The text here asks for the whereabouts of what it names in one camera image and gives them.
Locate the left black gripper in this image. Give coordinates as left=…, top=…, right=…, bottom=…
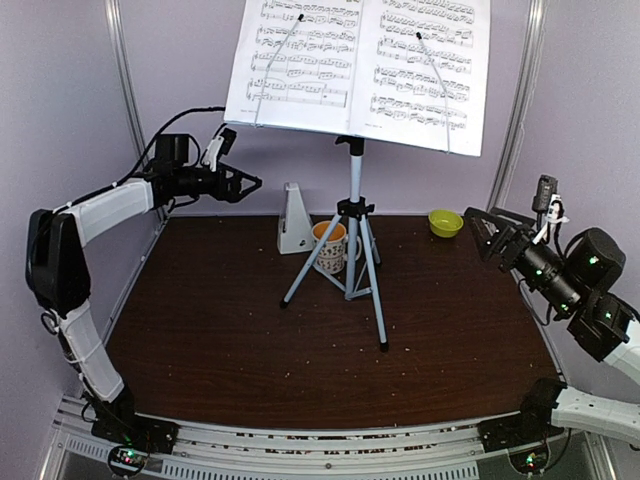
left=173, top=161, right=261, bottom=203

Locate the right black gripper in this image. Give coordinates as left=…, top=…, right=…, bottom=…
left=462, top=207, right=582, bottom=316

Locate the sheet music page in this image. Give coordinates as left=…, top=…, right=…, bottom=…
left=224, top=0, right=364, bottom=134
left=349, top=0, right=492, bottom=157

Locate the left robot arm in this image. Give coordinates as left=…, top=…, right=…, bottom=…
left=25, top=127, right=262, bottom=453

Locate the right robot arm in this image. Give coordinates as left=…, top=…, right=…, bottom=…
left=464, top=201, right=639, bottom=447

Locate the green bowl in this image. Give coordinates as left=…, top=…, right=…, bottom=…
left=428, top=209, right=464, bottom=239

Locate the white perforated music stand desk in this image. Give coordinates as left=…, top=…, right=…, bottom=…
left=223, top=0, right=492, bottom=159

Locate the white metronome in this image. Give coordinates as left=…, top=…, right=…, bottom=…
left=277, top=182, right=313, bottom=255

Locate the yellow patterned mug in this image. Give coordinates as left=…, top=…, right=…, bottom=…
left=311, top=220, right=362, bottom=275

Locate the white tripod stand pole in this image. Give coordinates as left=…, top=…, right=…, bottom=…
left=279, top=135, right=389, bottom=353

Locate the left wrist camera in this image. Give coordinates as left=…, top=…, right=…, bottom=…
left=200, top=126, right=237, bottom=172

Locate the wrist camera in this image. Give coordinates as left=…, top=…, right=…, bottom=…
left=200, top=126, right=237, bottom=172
left=532, top=174, right=569, bottom=244

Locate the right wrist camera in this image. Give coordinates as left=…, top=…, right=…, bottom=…
left=532, top=174, right=569, bottom=244

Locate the left wire page holder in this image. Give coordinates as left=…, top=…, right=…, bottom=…
left=252, top=13, right=306, bottom=126

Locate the wire page holder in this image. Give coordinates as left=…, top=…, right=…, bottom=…
left=414, top=31, right=454, bottom=154
left=252, top=13, right=306, bottom=126

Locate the right wire page holder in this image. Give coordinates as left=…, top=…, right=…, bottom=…
left=414, top=31, right=454, bottom=154

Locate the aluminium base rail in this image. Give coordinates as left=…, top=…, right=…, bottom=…
left=36, top=397, right=619, bottom=479

